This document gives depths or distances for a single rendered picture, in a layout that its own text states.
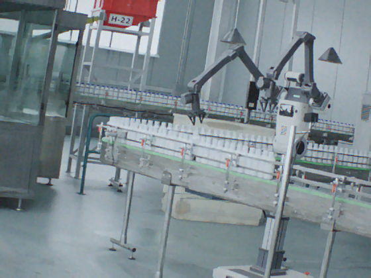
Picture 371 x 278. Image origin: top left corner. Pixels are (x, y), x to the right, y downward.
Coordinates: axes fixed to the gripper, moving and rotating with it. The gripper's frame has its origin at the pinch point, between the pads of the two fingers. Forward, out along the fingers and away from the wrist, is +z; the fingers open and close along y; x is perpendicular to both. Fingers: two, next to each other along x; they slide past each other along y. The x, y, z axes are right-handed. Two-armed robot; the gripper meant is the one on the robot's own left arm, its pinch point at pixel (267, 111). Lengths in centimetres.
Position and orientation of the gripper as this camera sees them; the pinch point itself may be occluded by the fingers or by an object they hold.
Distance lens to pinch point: 523.5
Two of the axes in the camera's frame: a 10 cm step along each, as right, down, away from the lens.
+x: -6.1, -1.4, 7.8
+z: -1.5, 9.9, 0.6
